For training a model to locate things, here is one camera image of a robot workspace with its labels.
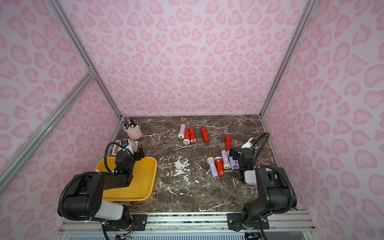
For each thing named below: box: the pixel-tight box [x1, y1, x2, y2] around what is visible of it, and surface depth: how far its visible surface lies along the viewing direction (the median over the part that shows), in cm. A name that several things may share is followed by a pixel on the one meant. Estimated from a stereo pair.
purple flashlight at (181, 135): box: [178, 123, 186, 140], surface depth 108 cm
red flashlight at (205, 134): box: [201, 126, 210, 144], surface depth 108 cm
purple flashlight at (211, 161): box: [207, 157, 219, 179], surface depth 92 cm
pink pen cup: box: [122, 120, 142, 140], surface depth 102 cm
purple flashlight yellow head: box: [221, 149, 232, 170], surface depth 94 cm
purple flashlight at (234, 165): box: [227, 151, 239, 171], surface depth 92 cm
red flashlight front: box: [214, 156, 226, 178], surface depth 92 cm
